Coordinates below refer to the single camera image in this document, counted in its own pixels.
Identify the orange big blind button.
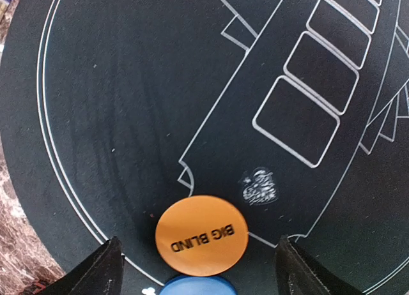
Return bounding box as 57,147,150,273
155,195,249,276

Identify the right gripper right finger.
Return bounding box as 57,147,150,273
275,236,362,295

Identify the round black poker mat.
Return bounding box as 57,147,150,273
1,0,408,294

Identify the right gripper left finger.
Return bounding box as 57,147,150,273
39,237,125,295

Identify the blue small blind button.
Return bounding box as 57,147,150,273
159,275,237,295

